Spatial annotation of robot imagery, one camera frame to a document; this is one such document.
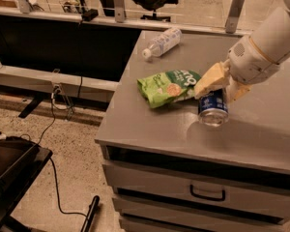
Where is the clear plastic water bottle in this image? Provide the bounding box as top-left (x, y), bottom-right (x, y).
top-left (142, 28), bottom-right (182, 60)

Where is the black power adapter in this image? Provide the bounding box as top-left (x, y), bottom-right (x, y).
top-left (81, 9), bottom-right (99, 21)

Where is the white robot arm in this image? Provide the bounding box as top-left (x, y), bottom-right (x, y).
top-left (194, 0), bottom-right (290, 102)

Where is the green snack bag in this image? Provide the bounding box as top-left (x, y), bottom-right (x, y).
top-left (137, 70), bottom-right (201, 108)

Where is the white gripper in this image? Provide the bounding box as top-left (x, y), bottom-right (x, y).
top-left (194, 36), bottom-right (280, 103)

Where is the grey drawer cabinet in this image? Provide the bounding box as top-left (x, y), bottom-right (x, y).
top-left (96, 31), bottom-right (290, 232)

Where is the black floor cable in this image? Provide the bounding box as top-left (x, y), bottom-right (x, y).
top-left (37, 75), bottom-right (101, 232)

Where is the black drawer handle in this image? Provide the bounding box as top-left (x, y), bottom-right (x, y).
top-left (189, 185), bottom-right (226, 202)

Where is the metal railing frame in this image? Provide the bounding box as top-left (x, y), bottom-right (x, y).
top-left (0, 0), bottom-right (259, 37)

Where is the blue pepsi can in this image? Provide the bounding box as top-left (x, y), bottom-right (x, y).
top-left (198, 89), bottom-right (229, 127)

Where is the grey low shelf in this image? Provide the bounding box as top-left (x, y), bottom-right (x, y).
top-left (0, 66), bottom-right (118, 102)

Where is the black tray cart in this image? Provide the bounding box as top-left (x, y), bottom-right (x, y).
top-left (0, 136), bottom-right (52, 232)

